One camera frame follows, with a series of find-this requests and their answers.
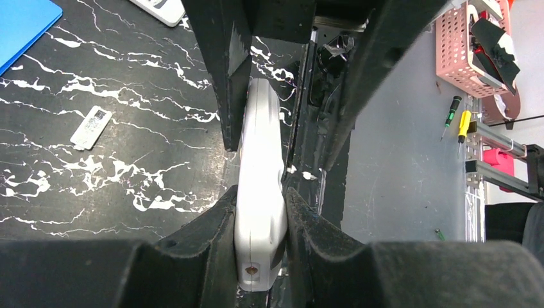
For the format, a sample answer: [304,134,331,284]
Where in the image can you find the pink perforated basket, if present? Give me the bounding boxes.
[434,1,521,124]

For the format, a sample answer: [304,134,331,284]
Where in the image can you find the blue flat foam pad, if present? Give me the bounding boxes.
[1,0,63,73]

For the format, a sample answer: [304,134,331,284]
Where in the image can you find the long white remote control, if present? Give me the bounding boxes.
[130,0,185,28]

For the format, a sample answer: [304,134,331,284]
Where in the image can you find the pink object on frame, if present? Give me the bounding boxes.
[483,148,514,176]

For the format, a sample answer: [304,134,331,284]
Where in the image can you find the small white buttoned remote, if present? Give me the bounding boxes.
[234,78,287,292]

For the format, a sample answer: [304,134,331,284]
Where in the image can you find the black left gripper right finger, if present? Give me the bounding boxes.
[285,188,543,307]

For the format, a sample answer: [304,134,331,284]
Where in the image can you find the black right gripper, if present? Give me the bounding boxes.
[182,0,446,171]

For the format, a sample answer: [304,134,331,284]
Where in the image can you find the yellow handled screwdriver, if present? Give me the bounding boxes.
[457,110,472,157]

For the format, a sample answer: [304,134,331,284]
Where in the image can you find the green handled screwdriver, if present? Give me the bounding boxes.
[440,96,463,141]

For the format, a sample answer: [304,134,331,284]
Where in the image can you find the black base bar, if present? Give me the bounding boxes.
[283,27,353,227]

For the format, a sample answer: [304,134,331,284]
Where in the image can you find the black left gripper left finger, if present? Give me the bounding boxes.
[1,186,237,307]

